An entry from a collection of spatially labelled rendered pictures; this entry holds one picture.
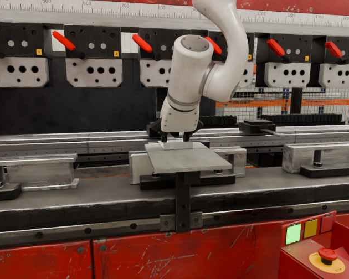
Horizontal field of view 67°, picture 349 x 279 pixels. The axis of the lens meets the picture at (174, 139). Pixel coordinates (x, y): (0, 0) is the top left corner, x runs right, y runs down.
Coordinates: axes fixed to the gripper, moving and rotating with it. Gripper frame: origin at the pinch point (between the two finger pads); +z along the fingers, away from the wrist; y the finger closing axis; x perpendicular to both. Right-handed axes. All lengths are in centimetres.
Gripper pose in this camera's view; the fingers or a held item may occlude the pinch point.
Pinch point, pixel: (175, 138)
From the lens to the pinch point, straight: 78.8
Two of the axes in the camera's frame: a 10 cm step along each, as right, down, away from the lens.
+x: 1.5, 7.8, -6.1
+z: -1.3, 6.3, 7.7
